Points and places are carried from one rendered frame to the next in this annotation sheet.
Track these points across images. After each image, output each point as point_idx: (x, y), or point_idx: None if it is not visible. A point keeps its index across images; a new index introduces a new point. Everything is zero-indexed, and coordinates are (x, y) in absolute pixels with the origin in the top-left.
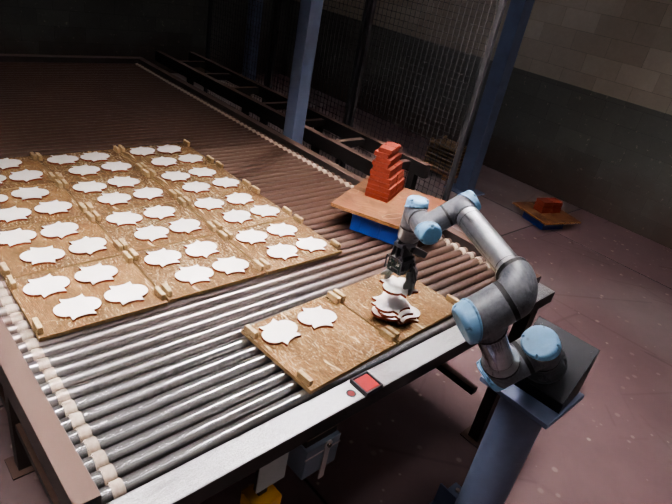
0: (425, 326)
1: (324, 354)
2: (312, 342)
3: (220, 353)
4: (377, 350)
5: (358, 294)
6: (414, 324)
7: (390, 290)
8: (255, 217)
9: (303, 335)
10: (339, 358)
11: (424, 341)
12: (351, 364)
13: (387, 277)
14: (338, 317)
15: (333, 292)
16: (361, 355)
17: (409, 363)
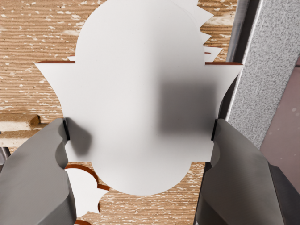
0: (235, 6)
1: (151, 223)
2: (121, 221)
3: None
4: (197, 168)
5: (18, 61)
6: (206, 30)
7: (152, 186)
8: None
9: (102, 222)
10: (170, 215)
11: (247, 47)
12: (189, 212)
13: (66, 140)
14: (86, 161)
15: (7, 140)
16: (187, 193)
17: (251, 132)
